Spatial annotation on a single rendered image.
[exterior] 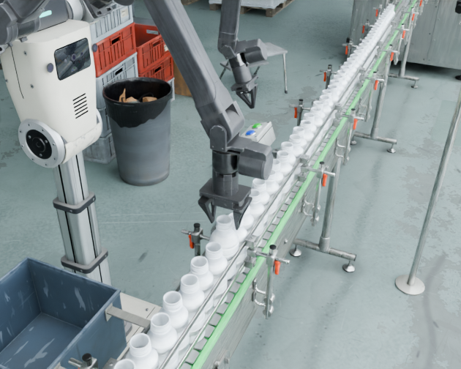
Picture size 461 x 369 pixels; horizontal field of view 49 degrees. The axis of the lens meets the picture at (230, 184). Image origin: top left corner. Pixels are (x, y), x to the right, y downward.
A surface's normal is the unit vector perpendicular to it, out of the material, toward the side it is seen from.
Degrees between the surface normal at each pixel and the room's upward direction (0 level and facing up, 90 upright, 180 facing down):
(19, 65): 90
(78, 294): 90
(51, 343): 0
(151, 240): 0
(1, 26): 90
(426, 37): 90
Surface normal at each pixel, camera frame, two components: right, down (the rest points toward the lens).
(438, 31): -0.41, 0.48
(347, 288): 0.02, -0.84
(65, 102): 0.91, 0.23
